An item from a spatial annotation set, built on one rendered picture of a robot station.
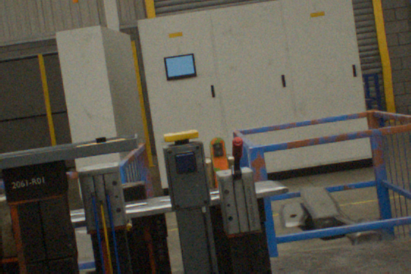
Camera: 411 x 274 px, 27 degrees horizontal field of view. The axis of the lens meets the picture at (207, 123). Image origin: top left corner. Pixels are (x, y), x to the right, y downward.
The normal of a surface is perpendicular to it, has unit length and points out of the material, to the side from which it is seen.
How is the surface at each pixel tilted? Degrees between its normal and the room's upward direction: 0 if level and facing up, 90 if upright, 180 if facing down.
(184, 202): 90
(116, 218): 90
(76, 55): 90
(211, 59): 90
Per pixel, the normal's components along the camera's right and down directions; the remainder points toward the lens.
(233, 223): 0.08, 0.04
